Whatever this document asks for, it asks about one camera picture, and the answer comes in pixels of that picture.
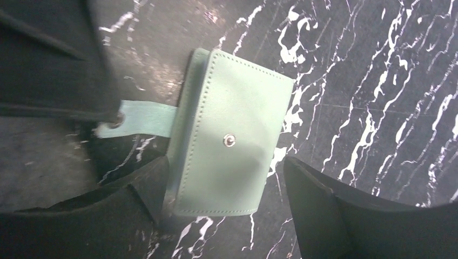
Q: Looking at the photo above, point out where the mint green card holder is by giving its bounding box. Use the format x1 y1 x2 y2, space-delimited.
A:
96 48 294 216

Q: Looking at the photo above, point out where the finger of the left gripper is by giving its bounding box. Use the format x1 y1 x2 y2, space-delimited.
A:
1 1 121 122

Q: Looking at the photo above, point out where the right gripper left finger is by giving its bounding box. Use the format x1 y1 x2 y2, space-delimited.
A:
1 156 169 258

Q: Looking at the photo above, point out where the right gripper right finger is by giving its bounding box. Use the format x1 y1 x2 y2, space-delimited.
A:
284 157 457 258

